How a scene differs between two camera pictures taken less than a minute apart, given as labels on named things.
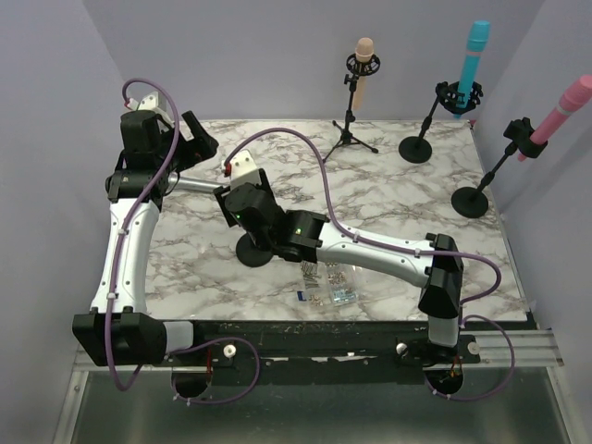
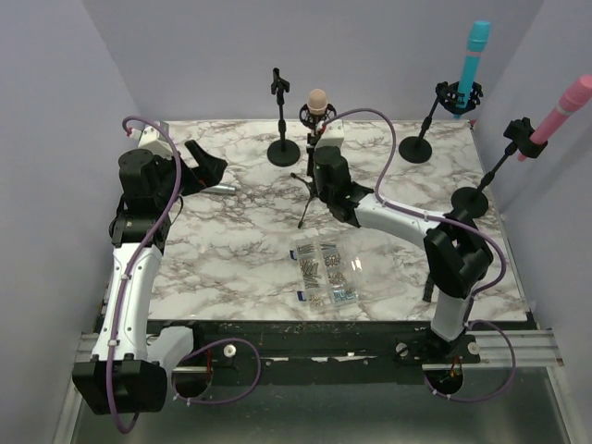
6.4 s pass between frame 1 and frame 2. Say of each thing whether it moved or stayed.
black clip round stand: stayed
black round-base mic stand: moved
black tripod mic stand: moved
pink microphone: stayed
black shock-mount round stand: stayed
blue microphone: stayed
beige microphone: moved
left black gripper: moved
